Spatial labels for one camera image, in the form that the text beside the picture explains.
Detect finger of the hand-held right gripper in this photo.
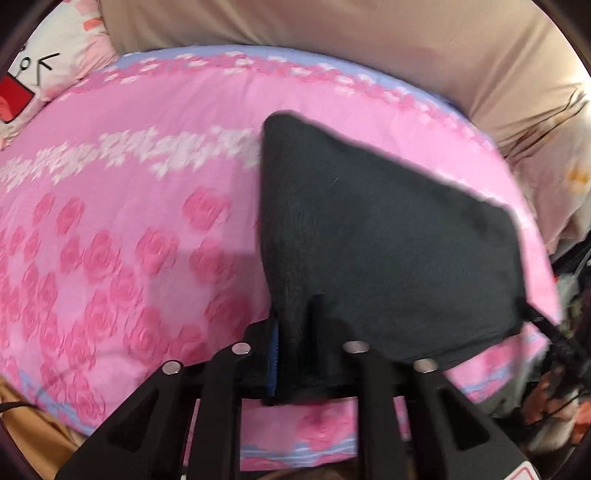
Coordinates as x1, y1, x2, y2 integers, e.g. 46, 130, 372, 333
522, 298, 591, 372

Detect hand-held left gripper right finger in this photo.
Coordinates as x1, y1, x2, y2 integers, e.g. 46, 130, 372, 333
307, 295, 532, 480

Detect patterned dark cloth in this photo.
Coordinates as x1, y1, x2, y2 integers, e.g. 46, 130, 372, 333
519, 249, 591, 455

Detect pink rose print bedsheet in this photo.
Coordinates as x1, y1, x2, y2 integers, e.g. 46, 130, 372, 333
0, 45, 561, 472

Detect dark grey pants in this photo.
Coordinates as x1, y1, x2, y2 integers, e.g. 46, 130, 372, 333
256, 111, 527, 407

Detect cartoon face pillow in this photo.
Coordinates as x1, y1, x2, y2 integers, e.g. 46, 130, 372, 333
0, 0, 118, 148

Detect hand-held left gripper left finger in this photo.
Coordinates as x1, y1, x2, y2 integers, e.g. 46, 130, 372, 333
55, 318, 282, 480

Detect beige floral cloth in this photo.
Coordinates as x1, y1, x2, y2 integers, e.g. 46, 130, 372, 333
505, 85, 591, 257

